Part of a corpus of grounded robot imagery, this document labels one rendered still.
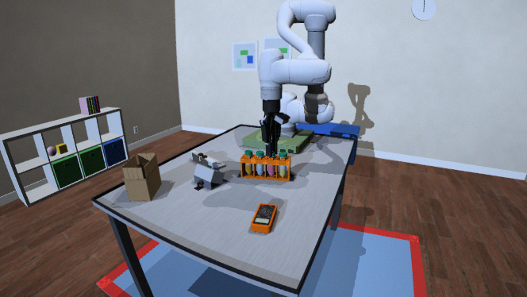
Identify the orange multimeter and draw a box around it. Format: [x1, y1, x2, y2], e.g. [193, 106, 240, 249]
[251, 203, 277, 233]

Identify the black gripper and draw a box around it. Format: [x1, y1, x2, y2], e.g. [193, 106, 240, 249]
[260, 100, 281, 157]

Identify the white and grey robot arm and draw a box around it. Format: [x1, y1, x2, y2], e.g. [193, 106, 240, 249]
[259, 0, 336, 138]

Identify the brown cardboard box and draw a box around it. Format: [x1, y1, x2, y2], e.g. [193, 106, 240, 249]
[121, 153, 162, 201]

